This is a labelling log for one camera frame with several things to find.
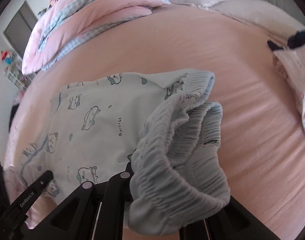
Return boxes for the cartoon print pajama pants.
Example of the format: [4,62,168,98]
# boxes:
[128,69,231,236]

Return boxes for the pink bed sheet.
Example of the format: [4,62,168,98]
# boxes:
[3,3,305,240]

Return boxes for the cartoon print pajama top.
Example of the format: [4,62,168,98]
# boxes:
[18,69,188,202]

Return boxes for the white shelf rack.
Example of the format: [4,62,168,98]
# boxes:
[5,63,32,91]

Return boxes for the red blue plush toy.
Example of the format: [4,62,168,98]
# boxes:
[1,50,15,64]

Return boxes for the white light blue garment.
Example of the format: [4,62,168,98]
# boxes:
[273,44,305,132]

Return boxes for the grey door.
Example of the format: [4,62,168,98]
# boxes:
[3,1,38,58]

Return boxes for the dark navy garment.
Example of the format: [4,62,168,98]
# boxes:
[267,31,305,51]

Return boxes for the pink folded quilt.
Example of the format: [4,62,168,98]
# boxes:
[21,0,170,75]

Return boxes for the white fluffy blanket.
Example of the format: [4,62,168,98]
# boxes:
[169,0,305,40]

